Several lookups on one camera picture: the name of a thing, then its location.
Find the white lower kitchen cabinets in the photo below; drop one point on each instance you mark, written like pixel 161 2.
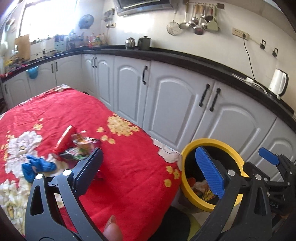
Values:
pixel 172 104

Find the green garment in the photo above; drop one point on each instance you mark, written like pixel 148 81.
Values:
pixel 194 226

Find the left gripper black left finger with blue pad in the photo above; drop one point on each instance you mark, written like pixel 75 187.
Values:
pixel 54 211

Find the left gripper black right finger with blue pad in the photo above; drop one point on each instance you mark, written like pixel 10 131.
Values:
pixel 242 212

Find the blue bag on cabinet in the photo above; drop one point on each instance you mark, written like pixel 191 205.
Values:
pixel 33 72

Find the person's left hand thumb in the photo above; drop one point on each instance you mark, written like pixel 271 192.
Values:
pixel 112 231

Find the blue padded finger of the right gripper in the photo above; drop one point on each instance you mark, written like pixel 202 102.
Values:
pixel 268 156

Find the red floral tablecloth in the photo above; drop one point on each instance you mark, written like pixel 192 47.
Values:
pixel 137 184

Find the black countertop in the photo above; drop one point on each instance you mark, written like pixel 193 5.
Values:
pixel 209 68

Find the hanging utensil rack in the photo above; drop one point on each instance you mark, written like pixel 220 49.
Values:
pixel 201 17

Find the yellow rimmed trash bin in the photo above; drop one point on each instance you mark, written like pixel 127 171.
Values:
pixel 219 151

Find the blue round wall fan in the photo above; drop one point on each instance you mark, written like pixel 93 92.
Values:
pixel 86 22

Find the red snack tube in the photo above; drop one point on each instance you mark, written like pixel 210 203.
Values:
pixel 65 141

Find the snack wrapper pile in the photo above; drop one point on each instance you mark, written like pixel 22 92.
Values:
pixel 79 148

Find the blue plastic bag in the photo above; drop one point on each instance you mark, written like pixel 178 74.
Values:
pixel 36 165

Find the condiment bottles group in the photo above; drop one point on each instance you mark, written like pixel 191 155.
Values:
pixel 96 41

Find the steel kettle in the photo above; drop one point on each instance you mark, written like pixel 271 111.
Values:
pixel 130 43

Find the dark metal pot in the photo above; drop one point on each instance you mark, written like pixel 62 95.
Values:
pixel 144 43

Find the white electric kettle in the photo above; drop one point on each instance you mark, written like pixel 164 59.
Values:
pixel 279 83

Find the wall power socket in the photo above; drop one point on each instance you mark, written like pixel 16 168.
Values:
pixel 240 33

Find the black range hood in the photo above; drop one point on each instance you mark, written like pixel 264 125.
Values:
pixel 131 7

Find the wire mesh skimmer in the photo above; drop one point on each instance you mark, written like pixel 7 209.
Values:
pixel 173 27

